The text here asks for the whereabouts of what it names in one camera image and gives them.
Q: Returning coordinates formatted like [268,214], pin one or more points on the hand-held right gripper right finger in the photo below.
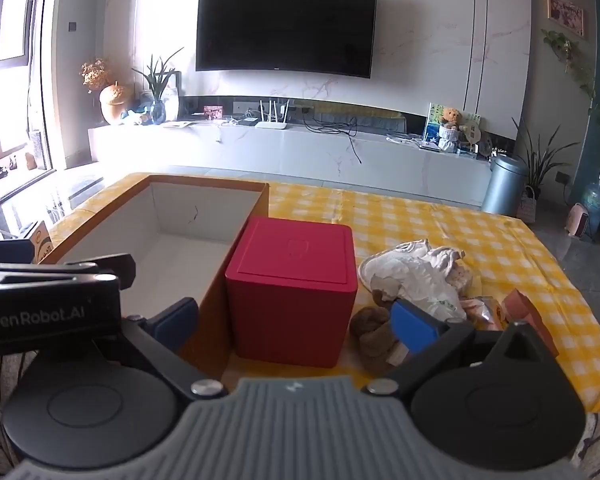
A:
[414,325]

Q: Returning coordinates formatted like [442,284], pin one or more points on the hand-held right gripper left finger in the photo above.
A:
[176,319]

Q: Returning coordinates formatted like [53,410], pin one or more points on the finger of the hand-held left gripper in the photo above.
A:
[5,251]
[60,267]

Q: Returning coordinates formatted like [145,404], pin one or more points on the white tissue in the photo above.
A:
[425,287]

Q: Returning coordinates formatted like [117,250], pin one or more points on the brown plush toy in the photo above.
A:
[372,332]

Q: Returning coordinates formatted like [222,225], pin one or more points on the clear packet with orange label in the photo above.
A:
[480,312]

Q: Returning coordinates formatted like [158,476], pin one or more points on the cardboard box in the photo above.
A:
[190,252]

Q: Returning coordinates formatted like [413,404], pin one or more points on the small printed carton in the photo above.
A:
[42,245]

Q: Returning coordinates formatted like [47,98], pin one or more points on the pink white fluffy cloth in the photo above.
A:
[460,280]

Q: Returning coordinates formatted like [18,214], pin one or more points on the white towel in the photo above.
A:
[380,260]

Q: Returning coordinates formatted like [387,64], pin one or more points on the yellow checkered tablecloth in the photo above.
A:
[480,240]

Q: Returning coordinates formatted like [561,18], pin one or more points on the pink sponge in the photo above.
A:
[522,305]

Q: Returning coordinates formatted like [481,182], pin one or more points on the red square box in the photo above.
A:
[290,305]

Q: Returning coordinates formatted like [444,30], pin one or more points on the grey metal trash can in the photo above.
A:
[502,187]

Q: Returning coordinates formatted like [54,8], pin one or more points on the potted long leaf plant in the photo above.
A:
[527,205]

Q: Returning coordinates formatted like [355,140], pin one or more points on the blue toy figure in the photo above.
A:
[135,117]

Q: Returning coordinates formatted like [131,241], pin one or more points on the acorn shaped vase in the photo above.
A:
[114,105]

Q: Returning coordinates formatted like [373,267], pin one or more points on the papers on cabinet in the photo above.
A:
[180,124]

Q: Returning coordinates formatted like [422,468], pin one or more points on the green plant in glass vase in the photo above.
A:
[157,105]

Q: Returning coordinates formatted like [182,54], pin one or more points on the glass balcony door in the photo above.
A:
[15,60]

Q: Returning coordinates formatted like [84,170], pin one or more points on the small pink heater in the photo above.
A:
[578,220]

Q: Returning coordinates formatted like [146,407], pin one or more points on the dried flower bunch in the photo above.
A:
[95,74]

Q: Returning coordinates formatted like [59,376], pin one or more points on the round hand fan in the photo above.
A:
[472,132]

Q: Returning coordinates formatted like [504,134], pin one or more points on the white marble television cabinet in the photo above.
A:
[290,152]

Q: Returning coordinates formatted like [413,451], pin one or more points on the teddy bear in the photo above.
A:
[450,122]

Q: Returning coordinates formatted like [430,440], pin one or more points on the white framed picture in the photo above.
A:
[172,95]

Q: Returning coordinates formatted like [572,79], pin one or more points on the small pink photo card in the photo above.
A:
[213,112]

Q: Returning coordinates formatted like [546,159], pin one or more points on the blue water bottle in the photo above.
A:
[595,205]

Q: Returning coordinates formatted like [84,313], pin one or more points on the white router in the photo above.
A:
[272,124]

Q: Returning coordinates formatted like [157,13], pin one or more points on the hanging vine plant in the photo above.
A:
[565,50]

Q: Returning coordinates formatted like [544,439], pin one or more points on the grey stone pedestal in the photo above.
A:
[38,150]

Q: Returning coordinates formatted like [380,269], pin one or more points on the black wall television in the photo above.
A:
[285,25]

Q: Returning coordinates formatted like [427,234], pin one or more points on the framed wall picture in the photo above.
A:
[566,12]

